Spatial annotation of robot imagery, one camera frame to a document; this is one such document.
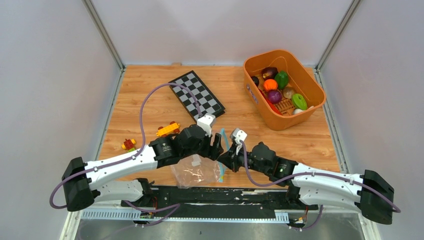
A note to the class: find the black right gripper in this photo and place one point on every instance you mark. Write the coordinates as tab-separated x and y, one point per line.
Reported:
229	160

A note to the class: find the brown toy potato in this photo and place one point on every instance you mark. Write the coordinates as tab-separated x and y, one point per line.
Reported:
288	92

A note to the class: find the red green toy brick car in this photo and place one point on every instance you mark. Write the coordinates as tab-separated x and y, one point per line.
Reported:
129	145

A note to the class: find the white toy egg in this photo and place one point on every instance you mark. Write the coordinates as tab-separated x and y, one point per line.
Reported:
297	111

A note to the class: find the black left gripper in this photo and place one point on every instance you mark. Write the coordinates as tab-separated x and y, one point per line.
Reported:
212	152

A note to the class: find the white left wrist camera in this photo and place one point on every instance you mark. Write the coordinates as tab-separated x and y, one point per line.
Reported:
206	122

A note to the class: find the clear zip top bag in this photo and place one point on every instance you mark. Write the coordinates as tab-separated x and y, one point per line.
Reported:
197	171

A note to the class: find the black white chessboard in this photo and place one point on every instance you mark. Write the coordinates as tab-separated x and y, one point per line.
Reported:
208	102

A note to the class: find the orange toy fruit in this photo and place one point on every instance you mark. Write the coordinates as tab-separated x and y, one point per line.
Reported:
270	85

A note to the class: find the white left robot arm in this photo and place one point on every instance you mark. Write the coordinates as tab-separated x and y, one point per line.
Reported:
85	183

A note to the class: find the green toy pepper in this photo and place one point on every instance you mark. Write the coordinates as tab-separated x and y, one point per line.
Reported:
282	79

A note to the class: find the purple toy onion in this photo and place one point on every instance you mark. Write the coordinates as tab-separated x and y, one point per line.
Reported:
274	96

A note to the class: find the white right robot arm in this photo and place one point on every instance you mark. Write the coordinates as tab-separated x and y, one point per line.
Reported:
367	193

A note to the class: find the green toy avocado half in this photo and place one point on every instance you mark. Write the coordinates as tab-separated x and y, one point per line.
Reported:
299	102

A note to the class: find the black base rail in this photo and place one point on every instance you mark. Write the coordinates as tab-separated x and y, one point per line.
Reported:
221	202

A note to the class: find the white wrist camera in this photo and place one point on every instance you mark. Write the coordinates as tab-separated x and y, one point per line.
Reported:
237	136
206	122

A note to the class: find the red toy chili pepper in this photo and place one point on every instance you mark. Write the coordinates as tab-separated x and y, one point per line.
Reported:
273	108

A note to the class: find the orange plastic basket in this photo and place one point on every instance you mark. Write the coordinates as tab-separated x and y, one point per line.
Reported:
299	78

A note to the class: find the dark purple toy apple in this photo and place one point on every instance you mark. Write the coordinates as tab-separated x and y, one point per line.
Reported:
269	73

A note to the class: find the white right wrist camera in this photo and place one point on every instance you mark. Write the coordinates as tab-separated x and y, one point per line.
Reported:
237	136

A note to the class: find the yellow toy brick car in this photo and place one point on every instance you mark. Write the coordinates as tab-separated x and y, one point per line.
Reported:
172	128

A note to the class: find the small dark toy plum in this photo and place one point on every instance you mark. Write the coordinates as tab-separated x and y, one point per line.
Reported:
255	80

